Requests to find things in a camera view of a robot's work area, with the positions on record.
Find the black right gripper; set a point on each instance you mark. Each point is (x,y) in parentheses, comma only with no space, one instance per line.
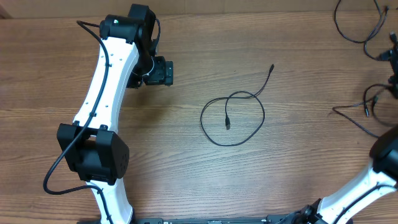
(394,79)

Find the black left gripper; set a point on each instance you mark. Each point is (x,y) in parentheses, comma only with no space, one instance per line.
(164,73)

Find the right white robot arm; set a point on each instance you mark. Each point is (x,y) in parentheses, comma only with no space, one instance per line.
(377,179)

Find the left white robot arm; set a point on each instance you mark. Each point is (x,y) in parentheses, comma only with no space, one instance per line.
(91,145)

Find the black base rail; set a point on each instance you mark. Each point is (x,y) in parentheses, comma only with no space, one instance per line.
(270,219)

